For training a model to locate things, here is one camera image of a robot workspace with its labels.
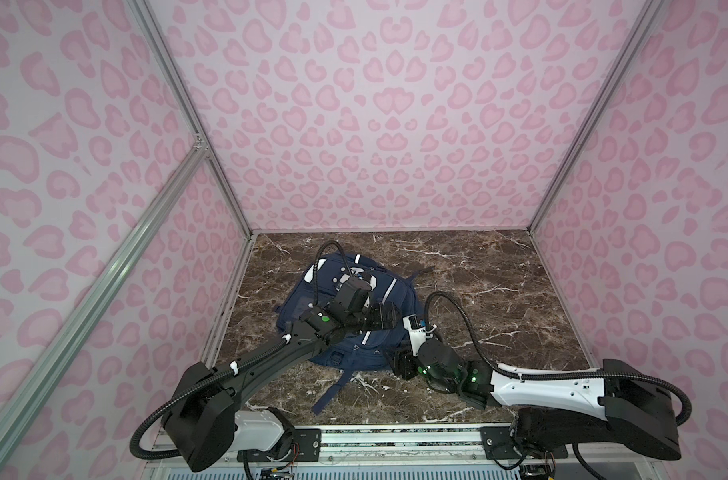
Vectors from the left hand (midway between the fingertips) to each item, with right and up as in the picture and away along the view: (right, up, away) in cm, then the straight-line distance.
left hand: (392, 310), depth 79 cm
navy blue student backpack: (-14, -13, +6) cm, 20 cm away
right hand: (0, -10, -2) cm, 10 cm away
